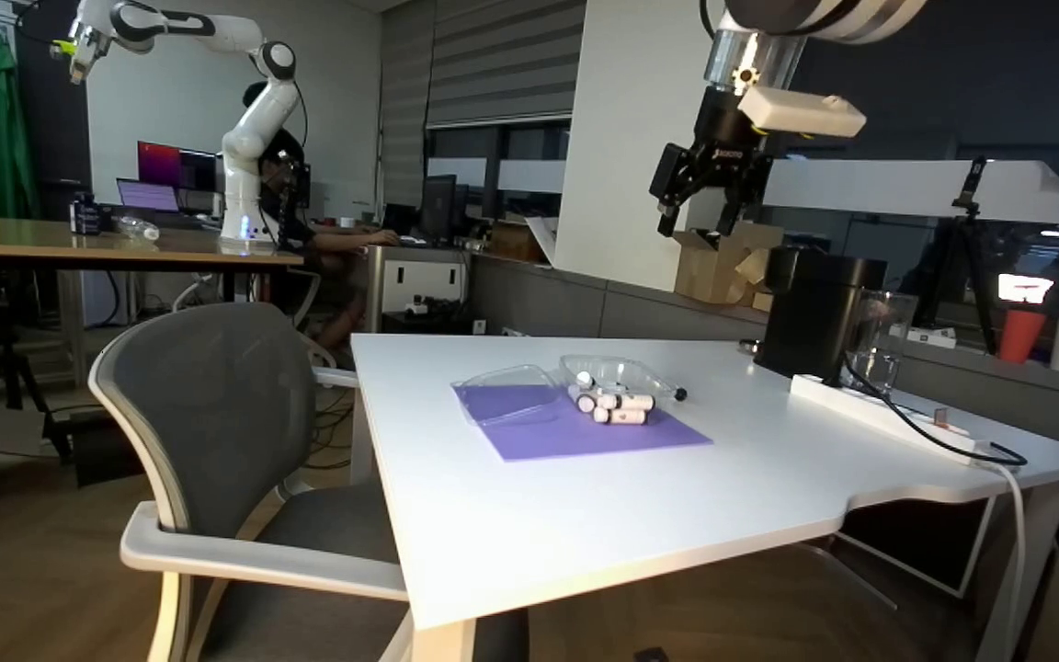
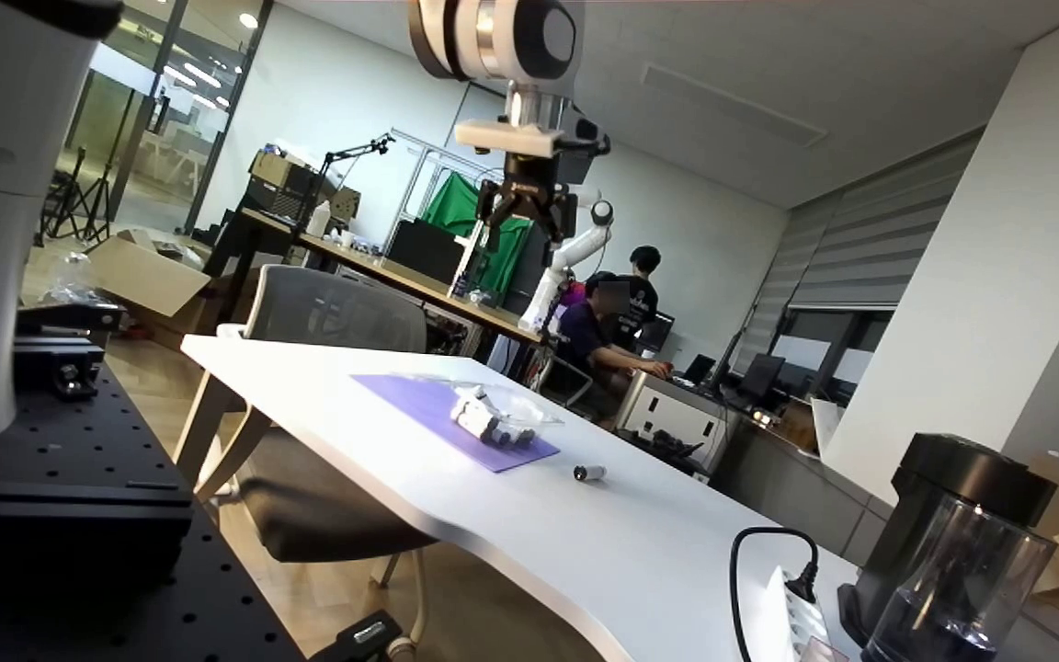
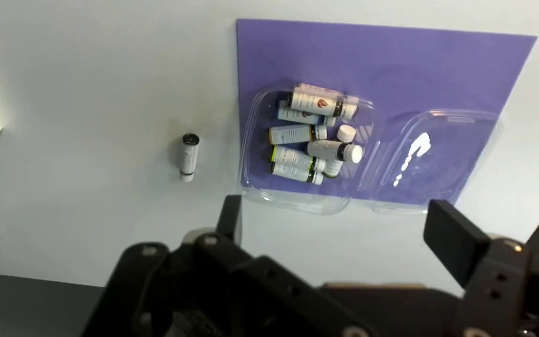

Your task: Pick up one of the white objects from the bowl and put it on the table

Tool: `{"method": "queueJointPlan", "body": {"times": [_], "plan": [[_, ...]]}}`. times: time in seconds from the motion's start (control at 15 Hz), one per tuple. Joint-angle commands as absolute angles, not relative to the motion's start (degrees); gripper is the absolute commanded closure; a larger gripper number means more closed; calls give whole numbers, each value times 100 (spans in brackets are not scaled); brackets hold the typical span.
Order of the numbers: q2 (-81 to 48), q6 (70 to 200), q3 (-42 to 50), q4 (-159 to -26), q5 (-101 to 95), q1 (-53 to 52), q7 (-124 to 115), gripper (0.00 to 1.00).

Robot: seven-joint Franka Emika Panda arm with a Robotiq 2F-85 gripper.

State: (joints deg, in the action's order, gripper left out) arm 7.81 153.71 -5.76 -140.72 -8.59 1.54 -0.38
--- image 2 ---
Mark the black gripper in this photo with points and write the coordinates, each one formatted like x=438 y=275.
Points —
x=538 y=169

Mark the small white object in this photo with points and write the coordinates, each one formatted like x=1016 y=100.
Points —
x=470 y=400
x=509 y=428
x=477 y=420

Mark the small white background robot arm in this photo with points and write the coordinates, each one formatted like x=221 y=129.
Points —
x=566 y=262

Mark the green cloth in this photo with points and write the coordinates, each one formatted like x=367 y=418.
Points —
x=450 y=207

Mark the black computer monitor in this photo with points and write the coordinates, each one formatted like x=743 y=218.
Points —
x=426 y=252

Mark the person in black shirt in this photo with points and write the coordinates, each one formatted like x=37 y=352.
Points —
x=642 y=281

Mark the person in blue shirt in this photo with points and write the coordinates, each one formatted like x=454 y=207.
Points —
x=587 y=336

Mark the wooden background desk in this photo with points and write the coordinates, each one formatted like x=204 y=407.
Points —
x=405 y=281

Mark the black articulated desk lamp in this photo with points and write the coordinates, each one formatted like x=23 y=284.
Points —
x=359 y=150

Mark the purple mat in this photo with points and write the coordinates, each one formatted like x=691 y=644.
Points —
x=444 y=409

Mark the grey mesh office chair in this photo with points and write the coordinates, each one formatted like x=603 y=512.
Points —
x=334 y=315

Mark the silver metal equipment box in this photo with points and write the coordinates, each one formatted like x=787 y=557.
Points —
x=678 y=425

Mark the small dark cylinder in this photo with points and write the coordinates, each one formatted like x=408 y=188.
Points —
x=587 y=473

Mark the black laptop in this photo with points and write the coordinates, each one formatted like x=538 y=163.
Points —
x=759 y=375

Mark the grey window blinds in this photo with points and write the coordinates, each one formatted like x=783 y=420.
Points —
x=872 y=243

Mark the open cardboard box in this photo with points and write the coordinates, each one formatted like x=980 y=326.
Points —
x=144 y=276

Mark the white power strip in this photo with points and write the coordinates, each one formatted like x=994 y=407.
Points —
x=787 y=618

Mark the black equipment case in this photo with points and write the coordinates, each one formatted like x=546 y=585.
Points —
x=55 y=352

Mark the black perforated breadboard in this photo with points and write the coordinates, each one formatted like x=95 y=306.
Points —
x=74 y=489

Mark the black coffee grinder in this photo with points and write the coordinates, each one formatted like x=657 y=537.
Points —
x=957 y=553

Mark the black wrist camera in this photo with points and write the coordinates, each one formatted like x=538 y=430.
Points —
x=584 y=151

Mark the black clamp mount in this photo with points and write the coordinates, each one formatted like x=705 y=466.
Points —
x=359 y=637

